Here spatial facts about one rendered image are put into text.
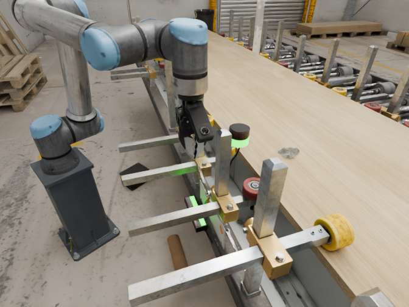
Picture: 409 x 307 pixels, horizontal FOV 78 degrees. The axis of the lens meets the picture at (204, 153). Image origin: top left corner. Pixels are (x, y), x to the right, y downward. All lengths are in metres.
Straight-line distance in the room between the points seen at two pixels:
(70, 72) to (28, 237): 1.27
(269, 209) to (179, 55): 0.40
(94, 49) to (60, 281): 1.48
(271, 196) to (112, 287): 1.34
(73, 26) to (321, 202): 0.83
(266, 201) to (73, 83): 1.06
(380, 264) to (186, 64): 0.66
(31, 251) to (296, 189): 1.72
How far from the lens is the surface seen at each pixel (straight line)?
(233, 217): 0.83
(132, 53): 0.66
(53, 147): 1.49
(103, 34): 0.64
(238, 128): 0.73
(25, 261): 2.06
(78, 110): 1.45
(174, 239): 1.73
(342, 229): 0.70
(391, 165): 1.15
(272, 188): 0.52
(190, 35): 0.62
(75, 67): 1.31
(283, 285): 0.99
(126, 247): 1.86
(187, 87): 0.65
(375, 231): 0.85
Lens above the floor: 1.46
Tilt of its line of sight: 35 degrees down
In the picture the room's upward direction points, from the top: straight up
